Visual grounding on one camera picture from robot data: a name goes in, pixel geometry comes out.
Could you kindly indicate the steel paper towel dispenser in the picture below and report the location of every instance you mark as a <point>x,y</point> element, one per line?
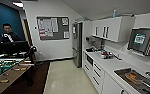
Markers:
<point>142,40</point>

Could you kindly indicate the white drawer stack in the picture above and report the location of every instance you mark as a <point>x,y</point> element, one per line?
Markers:
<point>98,75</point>

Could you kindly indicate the white double-door sink cabinet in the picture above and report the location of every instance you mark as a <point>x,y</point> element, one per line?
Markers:
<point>114,85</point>

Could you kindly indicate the green foosball table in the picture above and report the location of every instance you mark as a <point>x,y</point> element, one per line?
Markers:
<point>4,71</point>

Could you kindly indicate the small wall thermostat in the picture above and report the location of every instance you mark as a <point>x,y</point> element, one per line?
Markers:
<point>35,28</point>

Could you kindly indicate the stainless steel refrigerator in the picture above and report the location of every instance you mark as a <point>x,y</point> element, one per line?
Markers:
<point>77,43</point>

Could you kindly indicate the person in dark shirt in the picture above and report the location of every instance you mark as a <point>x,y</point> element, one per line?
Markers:
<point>10,35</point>

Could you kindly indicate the white wide drawer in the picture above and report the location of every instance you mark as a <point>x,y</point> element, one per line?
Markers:
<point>87,68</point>

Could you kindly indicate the steel sink basin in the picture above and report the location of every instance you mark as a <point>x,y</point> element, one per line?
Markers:
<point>141,83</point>

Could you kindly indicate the white wall cabinet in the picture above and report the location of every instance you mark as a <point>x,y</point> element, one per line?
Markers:
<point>112,29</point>

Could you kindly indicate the rectangular ceiling light panel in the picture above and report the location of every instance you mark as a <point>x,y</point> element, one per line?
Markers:
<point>17,4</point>

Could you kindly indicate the orange bowl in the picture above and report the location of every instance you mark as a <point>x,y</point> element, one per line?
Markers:
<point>133,77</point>

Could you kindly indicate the pale blue plastic bottle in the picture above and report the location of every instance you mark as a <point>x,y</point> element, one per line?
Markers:
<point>114,13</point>

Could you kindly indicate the red and black utensils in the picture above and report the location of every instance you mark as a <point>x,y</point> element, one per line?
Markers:
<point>107,54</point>

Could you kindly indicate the grey notice board with papers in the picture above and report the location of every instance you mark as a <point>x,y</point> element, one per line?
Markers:
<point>52,28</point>

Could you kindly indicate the black microwave oven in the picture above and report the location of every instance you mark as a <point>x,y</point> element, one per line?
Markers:
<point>89,60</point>

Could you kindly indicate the brown wooden door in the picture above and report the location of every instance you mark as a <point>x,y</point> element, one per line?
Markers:
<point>28,33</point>

